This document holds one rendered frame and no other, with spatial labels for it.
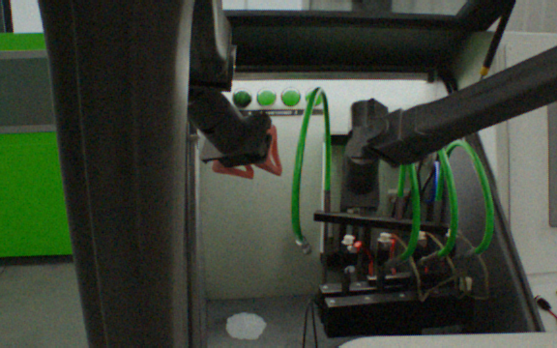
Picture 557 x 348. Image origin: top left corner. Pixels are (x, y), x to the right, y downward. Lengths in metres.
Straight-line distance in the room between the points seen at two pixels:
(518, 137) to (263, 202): 0.64
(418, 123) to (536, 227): 0.60
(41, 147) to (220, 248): 2.38
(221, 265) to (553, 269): 0.83
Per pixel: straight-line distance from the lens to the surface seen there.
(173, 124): 0.18
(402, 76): 1.28
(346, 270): 1.06
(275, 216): 1.30
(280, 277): 1.37
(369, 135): 0.75
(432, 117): 0.71
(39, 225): 3.71
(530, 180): 1.23
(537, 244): 1.25
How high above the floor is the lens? 1.51
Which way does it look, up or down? 16 degrees down
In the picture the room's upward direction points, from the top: straight up
